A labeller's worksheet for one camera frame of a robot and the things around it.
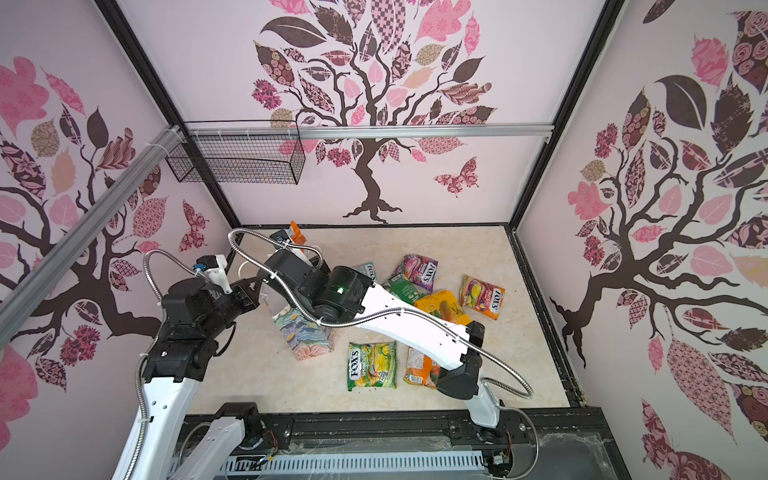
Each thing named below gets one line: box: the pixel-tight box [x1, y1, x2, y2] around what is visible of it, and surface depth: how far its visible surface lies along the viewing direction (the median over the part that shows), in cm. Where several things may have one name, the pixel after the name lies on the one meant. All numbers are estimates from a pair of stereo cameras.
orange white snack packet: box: [403, 347, 441, 389], surface depth 83 cm
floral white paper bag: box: [272, 302, 333, 360], surface depth 79 cm
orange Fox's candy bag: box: [459, 274, 506, 320], surface depth 97 cm
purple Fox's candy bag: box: [394, 254, 439, 293], surface depth 105 cm
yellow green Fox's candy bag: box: [348, 341, 397, 391], surface depth 84 cm
